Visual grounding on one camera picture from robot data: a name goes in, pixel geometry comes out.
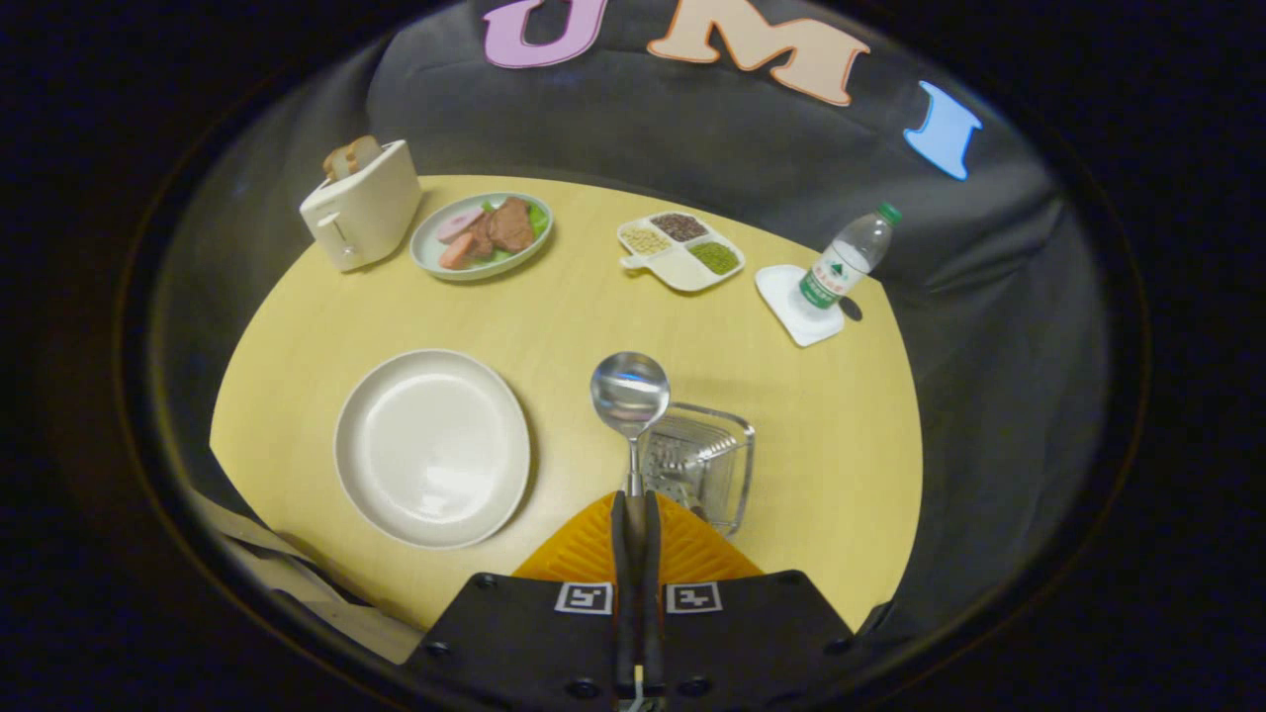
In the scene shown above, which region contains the metal wire cutlery basket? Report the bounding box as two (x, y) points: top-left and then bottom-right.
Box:
(638, 401), (757, 536)

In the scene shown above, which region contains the pink ham slice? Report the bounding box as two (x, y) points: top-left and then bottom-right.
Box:
(436, 206), (486, 244)

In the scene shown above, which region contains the green lettuce leaf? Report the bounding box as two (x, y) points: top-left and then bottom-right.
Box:
(482, 201), (551, 263)

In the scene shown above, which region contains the brown meat piece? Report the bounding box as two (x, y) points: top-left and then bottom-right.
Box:
(475, 197), (536, 260)

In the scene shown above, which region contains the white toaster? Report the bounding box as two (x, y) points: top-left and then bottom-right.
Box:
(300, 139), (423, 273)

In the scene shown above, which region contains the person's beige clothing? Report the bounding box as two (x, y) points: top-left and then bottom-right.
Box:
(186, 488), (428, 667)

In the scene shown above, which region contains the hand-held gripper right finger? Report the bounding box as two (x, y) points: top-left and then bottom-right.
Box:
(638, 491), (858, 712)

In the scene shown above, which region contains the pale green food plate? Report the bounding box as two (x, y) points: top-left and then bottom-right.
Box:
(409, 192), (555, 283)

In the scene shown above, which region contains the wooden handled silver spoon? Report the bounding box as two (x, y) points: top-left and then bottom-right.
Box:
(590, 352), (672, 540)

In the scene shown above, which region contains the white divided grain dish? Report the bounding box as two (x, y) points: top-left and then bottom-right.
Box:
(617, 212), (746, 293)

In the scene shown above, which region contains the clear plastic water bottle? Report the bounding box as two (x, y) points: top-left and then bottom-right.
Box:
(799, 202), (903, 311)

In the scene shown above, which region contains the white square coaster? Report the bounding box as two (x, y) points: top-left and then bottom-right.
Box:
(755, 264), (846, 348)

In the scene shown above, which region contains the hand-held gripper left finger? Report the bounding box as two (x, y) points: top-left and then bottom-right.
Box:
(401, 491), (640, 712)

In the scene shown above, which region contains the round white plate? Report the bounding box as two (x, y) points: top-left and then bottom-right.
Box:
(334, 348), (532, 550)

